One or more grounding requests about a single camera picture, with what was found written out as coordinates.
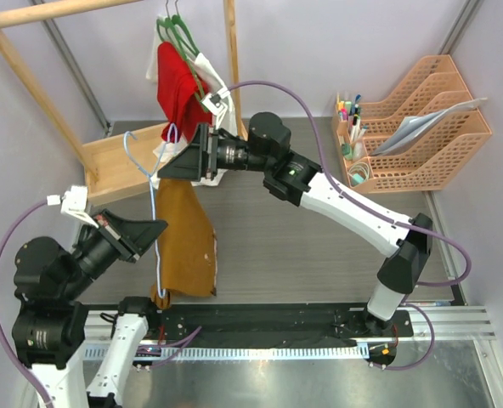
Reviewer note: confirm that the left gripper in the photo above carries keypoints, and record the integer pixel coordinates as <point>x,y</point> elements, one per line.
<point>130,237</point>

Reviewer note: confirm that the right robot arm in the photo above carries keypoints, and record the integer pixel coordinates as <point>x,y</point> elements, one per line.
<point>294,178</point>

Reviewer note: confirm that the green hanger back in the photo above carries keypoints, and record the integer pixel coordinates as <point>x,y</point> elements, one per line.
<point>164,28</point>

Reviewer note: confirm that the pens in organizer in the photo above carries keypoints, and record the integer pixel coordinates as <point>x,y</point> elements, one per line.
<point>348,113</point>

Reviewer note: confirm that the white slotted cable duct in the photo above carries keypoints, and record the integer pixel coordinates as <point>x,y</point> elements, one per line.
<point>359,352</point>

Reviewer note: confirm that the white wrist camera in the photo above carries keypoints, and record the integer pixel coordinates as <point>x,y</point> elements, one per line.
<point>217,105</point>
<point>73,203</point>

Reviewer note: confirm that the aluminium frame rail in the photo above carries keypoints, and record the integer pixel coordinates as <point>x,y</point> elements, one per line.
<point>450,323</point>

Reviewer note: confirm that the wooden clothes rack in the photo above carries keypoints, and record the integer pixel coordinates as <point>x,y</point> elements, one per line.
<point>112,47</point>

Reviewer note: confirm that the green hanger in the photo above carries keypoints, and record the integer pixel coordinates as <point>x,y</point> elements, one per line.
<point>164,28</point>
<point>188,49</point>

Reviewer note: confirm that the green eraser box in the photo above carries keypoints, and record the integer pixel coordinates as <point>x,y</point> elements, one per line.
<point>347,152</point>

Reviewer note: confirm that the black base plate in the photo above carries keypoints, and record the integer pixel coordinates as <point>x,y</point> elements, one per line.
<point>275,323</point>

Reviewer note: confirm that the mint charger with cable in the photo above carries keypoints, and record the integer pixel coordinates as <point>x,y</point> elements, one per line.
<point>358,173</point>

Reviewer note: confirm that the mustard brown trousers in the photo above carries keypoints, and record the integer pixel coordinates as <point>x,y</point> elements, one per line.
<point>188,246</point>

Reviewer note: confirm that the white shirt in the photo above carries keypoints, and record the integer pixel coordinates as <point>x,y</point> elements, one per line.
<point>211,82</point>

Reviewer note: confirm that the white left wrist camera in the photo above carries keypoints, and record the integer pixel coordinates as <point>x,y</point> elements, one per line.
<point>73,203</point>

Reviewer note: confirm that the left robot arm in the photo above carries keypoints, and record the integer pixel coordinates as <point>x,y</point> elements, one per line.
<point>49,331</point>

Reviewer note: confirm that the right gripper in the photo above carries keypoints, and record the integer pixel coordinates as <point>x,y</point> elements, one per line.
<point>200,159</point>

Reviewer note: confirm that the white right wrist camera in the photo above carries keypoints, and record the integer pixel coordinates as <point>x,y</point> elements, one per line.
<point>217,105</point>

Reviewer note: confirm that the green hanger front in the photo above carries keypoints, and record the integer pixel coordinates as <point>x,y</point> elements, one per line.
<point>188,49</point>

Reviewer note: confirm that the red shirt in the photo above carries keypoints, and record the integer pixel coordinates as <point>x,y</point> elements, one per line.
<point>176,91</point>

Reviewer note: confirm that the grey paper folder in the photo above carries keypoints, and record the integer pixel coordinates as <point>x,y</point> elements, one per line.
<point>413,128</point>

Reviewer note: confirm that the light blue wire hanger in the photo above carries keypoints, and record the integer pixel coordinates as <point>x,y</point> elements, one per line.
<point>161,291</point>

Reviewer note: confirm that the peach plastic desk organizer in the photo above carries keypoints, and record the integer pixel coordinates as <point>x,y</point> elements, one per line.
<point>433,83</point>

